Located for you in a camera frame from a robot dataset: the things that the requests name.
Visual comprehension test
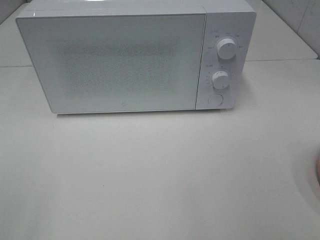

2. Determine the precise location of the white microwave door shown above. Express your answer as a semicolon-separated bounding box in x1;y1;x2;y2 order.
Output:
16;14;206;114

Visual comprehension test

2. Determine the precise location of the white microwave oven body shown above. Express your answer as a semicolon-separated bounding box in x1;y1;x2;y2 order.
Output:
16;0;257;110

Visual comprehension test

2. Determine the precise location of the upper white power knob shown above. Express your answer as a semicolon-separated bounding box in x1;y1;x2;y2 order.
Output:
216;37;237;60

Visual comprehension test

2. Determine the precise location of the white timer knob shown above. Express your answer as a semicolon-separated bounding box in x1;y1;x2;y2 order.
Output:
211;70;230;90

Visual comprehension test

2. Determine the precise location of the pink plate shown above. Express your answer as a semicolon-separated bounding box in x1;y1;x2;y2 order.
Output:
314;155;320;185

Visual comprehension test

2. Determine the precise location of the round white door button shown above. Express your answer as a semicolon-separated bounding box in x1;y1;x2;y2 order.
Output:
208;94;224;107

